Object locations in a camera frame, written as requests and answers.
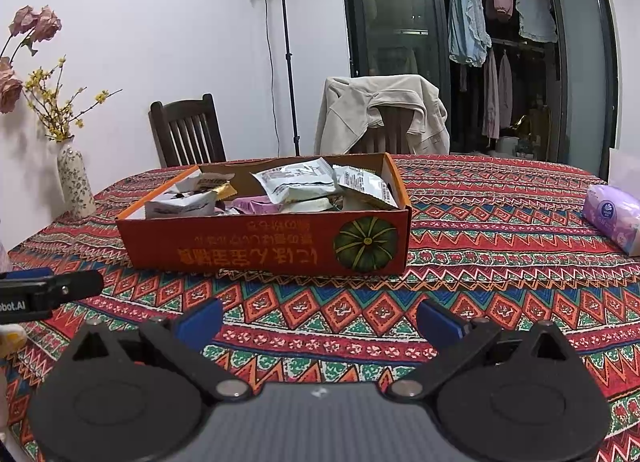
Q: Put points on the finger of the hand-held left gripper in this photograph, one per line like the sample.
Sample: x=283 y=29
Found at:
x=25 y=273
x=75 y=284

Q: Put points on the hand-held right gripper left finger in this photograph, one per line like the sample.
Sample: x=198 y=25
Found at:
x=200 y=324

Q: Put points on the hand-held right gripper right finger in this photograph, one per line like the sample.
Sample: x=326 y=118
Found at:
x=440 y=324

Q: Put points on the orange cardboard box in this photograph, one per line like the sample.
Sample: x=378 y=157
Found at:
x=225 y=247

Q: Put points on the small white snack packet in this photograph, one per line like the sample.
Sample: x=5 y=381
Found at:
x=186 y=184

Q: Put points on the brown gold snack packet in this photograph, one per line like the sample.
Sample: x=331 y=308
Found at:
x=215 y=182

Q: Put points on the pale green snack packet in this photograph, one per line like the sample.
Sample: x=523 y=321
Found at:
x=310 y=205

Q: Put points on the large grey white snack packet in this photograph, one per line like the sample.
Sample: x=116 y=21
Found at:
x=295 y=179

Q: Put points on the person's left hand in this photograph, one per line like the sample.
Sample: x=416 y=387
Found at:
x=12 y=341

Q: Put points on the red patterned tablecloth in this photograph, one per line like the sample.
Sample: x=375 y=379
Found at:
x=500 y=252

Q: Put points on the floral ceramic vase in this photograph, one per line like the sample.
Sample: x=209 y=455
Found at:
x=75 y=182

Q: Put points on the yellow flower branches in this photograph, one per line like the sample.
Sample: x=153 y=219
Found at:
x=55 y=127

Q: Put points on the dark wooden chair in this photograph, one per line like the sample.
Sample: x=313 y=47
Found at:
x=185 y=109
x=395 y=132

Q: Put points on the purple tissue pack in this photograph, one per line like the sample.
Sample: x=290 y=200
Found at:
x=612 y=217

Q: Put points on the beige jacket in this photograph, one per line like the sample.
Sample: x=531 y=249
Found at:
x=350 y=112

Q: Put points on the long pale hanging garments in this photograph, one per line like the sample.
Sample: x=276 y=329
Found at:
x=492 y=92

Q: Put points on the pale plastic bag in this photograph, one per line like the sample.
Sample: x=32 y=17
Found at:
x=625 y=167

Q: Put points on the pink artificial flowers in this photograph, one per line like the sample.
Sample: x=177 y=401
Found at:
x=42 y=22

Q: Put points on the light blue hanging shirt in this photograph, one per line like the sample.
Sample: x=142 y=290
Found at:
x=467 y=17

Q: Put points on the white hanging garment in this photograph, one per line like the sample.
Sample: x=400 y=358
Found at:
x=535 y=17

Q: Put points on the dark framed glass door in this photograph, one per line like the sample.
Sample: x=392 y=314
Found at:
x=395 y=2

